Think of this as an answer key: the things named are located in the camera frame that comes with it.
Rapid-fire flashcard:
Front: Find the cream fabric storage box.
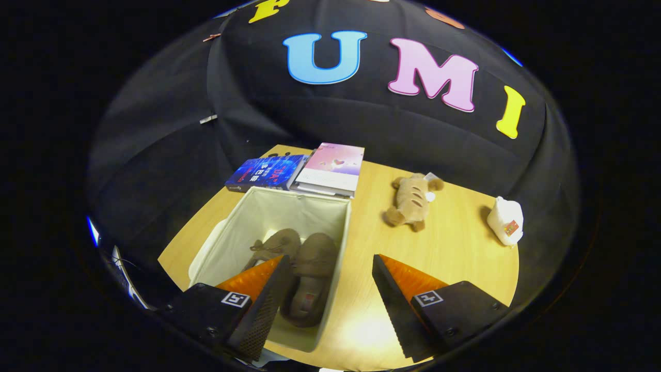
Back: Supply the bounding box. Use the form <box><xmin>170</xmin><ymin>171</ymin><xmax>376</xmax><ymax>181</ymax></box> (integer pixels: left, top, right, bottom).
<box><xmin>188</xmin><ymin>186</ymin><xmax>353</xmax><ymax>353</ymax></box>

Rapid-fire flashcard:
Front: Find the pink cover book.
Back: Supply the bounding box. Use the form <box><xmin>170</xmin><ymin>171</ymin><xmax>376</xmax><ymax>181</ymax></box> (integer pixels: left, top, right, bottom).
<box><xmin>295</xmin><ymin>143</ymin><xmax>365</xmax><ymax>193</ymax></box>

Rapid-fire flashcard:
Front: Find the black backdrop cloth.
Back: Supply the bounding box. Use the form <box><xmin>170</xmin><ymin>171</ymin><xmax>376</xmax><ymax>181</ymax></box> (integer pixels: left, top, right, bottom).
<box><xmin>87</xmin><ymin>0</ymin><xmax>581</xmax><ymax>311</ymax></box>

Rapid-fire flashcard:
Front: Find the fabric storage box lid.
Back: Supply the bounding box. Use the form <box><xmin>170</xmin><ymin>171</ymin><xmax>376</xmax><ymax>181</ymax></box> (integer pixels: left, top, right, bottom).
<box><xmin>187</xmin><ymin>220</ymin><xmax>228</xmax><ymax>282</ymax></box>

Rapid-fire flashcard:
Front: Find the brown plush toy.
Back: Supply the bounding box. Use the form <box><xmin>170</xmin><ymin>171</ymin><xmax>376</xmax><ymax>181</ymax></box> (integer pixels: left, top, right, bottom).
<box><xmin>383</xmin><ymin>173</ymin><xmax>445</xmax><ymax>233</ymax></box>

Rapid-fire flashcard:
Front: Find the blue cover book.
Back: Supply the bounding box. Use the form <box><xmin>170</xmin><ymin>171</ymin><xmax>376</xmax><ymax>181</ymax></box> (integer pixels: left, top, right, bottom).
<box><xmin>225</xmin><ymin>154</ymin><xmax>309</xmax><ymax>193</ymax></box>

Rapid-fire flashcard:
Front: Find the white toy with red label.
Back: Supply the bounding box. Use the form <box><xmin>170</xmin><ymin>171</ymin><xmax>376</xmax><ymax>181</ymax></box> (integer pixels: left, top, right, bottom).
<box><xmin>486</xmin><ymin>196</ymin><xmax>525</xmax><ymax>247</ymax></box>

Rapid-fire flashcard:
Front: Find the grey book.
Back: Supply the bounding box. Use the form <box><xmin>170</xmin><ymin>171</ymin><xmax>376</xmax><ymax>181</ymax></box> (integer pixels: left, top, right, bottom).
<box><xmin>289</xmin><ymin>181</ymin><xmax>356</xmax><ymax>199</ymax></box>

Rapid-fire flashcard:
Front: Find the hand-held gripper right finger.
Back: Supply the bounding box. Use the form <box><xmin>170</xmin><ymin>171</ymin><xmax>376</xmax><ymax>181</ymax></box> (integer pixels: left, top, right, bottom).
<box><xmin>371</xmin><ymin>253</ymin><xmax>511</xmax><ymax>362</ymax></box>

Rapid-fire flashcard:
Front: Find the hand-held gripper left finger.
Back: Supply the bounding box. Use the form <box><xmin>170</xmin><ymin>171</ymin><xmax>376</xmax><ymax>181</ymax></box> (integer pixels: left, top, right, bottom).
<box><xmin>163</xmin><ymin>254</ymin><xmax>292</xmax><ymax>362</ymax></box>

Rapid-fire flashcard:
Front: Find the brown suede shoe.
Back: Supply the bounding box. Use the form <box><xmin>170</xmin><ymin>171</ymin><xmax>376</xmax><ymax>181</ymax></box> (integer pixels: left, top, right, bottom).
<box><xmin>280</xmin><ymin>232</ymin><xmax>340</xmax><ymax>329</ymax></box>
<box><xmin>243</xmin><ymin>228</ymin><xmax>302</xmax><ymax>272</ymax></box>

